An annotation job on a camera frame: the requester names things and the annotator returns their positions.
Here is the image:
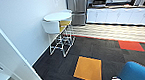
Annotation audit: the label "blue upholstered sofa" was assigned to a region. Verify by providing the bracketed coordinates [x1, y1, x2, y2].
[115, 59, 145, 80]

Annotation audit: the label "white lower kitchen cabinets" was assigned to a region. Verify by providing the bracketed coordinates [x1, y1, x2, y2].
[84, 2, 145, 33]

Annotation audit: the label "black microwave oven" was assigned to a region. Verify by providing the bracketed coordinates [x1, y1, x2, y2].
[90, 0, 109, 8]

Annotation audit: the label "stainless steel fridge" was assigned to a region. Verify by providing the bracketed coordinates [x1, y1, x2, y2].
[64, 0, 91, 28]

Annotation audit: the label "white wardrobe door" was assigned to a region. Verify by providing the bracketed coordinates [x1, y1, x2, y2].
[0, 6, 50, 80]

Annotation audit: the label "white metal rack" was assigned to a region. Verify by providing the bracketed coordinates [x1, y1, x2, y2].
[41, 18, 75, 60]

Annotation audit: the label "yellow wire-leg bar stool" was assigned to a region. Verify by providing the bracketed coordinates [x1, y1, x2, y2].
[58, 19, 78, 49]

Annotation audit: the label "white round table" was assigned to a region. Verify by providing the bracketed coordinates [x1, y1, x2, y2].
[41, 11, 74, 24]

